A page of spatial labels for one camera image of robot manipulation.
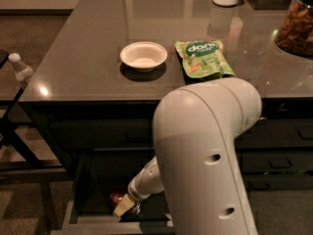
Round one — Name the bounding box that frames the green chip bag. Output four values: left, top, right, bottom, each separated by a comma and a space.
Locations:
175, 40, 235, 81

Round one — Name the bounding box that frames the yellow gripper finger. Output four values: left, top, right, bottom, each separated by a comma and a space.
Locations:
113, 194, 136, 217

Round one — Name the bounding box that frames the dark cabinet counter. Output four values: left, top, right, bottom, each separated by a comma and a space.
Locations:
21, 0, 313, 235

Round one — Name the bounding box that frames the glass jar of nuts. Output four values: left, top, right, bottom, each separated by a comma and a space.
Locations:
275, 0, 313, 56

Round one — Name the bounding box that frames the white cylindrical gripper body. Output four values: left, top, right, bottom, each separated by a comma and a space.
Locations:
127, 157, 164, 202

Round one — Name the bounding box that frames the open middle drawer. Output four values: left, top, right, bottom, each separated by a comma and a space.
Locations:
51, 150, 174, 235

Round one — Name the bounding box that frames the white paper bowl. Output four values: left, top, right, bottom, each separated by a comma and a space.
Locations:
119, 41, 167, 71

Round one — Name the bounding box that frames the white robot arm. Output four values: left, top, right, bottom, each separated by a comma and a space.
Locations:
113, 77, 261, 235

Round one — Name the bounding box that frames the closed top drawer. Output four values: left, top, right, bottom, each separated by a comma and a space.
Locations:
49, 118, 153, 150

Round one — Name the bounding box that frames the clear plastic water bottle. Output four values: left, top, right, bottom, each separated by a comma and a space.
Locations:
9, 53, 34, 88

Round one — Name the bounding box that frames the right top open drawer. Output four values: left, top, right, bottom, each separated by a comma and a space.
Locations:
235, 97, 313, 149

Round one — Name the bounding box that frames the black folding table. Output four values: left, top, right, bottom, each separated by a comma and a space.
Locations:
0, 49, 65, 173

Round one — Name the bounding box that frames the right bottom drawer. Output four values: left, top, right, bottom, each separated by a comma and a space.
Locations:
244, 174, 313, 190

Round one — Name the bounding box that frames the right middle drawer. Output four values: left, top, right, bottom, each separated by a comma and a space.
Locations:
241, 151, 313, 173

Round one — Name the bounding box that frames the red coke can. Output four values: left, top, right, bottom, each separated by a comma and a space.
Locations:
109, 190, 141, 217

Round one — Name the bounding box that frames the open drawer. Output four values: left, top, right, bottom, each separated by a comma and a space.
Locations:
235, 97, 313, 149
51, 150, 174, 235

